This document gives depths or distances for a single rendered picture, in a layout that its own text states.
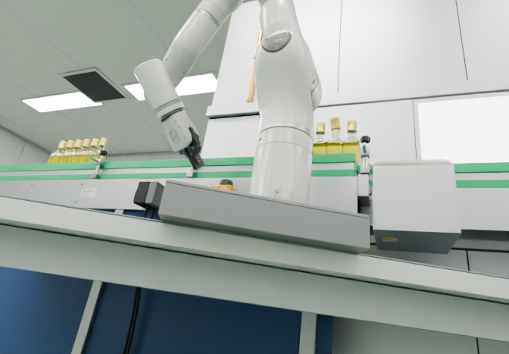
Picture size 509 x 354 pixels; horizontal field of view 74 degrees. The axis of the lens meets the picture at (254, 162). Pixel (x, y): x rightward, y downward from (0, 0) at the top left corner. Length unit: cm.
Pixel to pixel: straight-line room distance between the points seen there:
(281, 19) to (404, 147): 72
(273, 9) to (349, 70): 77
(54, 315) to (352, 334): 102
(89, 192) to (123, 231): 97
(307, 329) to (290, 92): 61
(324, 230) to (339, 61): 125
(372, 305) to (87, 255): 47
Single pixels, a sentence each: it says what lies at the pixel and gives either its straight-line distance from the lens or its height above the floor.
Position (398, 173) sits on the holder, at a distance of 85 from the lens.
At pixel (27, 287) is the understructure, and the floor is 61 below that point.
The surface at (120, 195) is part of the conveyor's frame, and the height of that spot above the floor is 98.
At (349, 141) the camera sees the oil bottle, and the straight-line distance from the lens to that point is 125.
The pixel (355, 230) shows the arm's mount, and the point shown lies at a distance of 55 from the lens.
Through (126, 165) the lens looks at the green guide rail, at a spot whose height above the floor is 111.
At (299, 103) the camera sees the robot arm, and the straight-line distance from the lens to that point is 72.
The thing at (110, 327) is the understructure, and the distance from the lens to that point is 131.
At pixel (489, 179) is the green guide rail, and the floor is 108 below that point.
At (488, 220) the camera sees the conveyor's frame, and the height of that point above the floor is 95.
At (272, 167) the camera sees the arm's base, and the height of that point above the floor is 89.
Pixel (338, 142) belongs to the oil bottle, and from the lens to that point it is 125.
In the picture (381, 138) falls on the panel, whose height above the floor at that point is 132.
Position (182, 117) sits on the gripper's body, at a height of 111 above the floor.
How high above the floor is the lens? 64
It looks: 24 degrees up
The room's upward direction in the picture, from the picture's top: 8 degrees clockwise
